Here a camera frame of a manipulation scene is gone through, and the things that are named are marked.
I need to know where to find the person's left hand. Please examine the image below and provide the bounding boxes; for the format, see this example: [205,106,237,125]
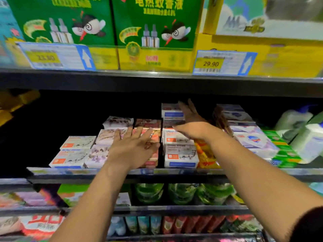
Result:
[103,126,161,172]

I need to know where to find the person's right hand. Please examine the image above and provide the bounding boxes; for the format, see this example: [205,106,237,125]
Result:
[172,98,223,144]

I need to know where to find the stack of yellow soap boxes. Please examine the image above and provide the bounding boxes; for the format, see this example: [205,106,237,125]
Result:
[194,139,221,169]

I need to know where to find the stack of floral soap boxes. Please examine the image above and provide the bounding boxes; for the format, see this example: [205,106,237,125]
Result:
[83,116,135,169]

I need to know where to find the stack of pink soap boxes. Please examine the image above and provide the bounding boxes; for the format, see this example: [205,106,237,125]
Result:
[135,118,162,169]

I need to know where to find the stack of white orange soap boxes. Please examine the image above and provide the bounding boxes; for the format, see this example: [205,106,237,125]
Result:
[162,103,200,169]

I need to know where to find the stack of white purple soap boxes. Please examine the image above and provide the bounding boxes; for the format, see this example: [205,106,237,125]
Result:
[216,103,280,159]

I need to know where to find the stack of green soap boxes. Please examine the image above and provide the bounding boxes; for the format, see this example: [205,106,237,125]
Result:
[262,129,302,168]

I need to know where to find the white hand sanitizer bottle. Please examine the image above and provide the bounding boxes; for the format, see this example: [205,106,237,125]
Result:
[290,122,323,164]
[275,106,315,139]

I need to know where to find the stack of yellow soap cartons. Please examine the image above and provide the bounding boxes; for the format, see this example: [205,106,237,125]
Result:
[0,89,41,126]

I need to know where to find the person's right forearm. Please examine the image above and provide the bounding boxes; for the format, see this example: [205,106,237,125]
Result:
[207,131,323,235]

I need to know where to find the person's left forearm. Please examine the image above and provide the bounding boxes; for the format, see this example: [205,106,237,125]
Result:
[48,164,132,242]

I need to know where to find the green white carton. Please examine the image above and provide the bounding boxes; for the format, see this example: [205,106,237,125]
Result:
[57,184,91,207]
[115,192,132,206]

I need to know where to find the white blue price tag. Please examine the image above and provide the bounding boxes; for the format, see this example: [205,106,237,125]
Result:
[17,42,97,72]
[193,50,258,77]

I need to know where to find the row of blue white tubes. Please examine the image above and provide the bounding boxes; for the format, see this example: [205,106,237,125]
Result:
[107,215,163,236]

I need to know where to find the row of red tubes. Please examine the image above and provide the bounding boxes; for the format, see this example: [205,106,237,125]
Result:
[162,214,228,234]

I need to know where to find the teal packets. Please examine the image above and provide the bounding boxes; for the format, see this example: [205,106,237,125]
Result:
[222,215,263,233]

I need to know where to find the flat yellow box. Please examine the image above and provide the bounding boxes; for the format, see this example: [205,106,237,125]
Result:
[194,34,323,80]

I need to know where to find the red white packet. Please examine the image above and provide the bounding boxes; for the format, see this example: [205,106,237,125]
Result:
[19,214,66,240]

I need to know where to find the green box mosquito print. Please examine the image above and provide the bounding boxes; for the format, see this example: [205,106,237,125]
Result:
[112,0,205,74]
[6,0,119,71]

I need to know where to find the row of pink orange packets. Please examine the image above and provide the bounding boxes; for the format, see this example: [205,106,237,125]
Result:
[0,189,59,207]

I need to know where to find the large yellow box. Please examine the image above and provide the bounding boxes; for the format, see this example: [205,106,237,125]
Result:
[202,0,323,41]

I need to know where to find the pile of colourful packets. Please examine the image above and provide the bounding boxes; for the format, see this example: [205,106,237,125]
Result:
[0,216,23,236]

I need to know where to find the teal box yellow cartoon print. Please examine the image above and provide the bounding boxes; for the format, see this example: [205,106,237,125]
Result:
[0,0,31,69]

